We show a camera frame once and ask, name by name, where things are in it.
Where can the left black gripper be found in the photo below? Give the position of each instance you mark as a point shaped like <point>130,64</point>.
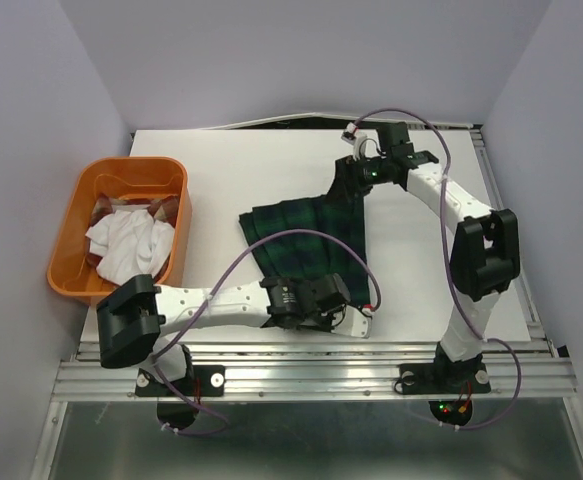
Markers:
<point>326,326</point>

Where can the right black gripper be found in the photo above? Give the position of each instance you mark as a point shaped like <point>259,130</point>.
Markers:
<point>346,181</point>

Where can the green plaid skirt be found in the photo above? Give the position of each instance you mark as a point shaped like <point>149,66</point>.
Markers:
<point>331,238</point>

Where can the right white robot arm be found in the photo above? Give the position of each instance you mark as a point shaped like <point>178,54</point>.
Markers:
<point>480,244</point>

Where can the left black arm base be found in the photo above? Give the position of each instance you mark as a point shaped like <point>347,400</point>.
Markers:
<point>180,409</point>

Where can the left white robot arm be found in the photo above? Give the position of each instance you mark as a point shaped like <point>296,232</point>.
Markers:
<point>133,318</point>

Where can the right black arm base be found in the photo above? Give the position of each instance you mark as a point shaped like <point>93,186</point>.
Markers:
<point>451,387</point>

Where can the red plaid skirt in bin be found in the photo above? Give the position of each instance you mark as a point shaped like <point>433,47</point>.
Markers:
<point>161,209</point>

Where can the white garment in bin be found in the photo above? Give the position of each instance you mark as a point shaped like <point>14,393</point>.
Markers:
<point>130,243</point>

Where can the orange plastic bin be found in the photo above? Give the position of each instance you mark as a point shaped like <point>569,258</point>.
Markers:
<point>127,178</point>

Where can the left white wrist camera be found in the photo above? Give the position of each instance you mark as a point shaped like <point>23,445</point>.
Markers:
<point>352,322</point>

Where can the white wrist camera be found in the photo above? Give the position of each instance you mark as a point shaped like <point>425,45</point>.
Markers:
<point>352,322</point>
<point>352,135</point>

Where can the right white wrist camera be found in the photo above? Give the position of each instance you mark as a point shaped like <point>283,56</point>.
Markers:
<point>352,135</point>

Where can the aluminium rail frame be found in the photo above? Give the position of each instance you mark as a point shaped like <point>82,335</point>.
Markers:
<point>306,406</point>

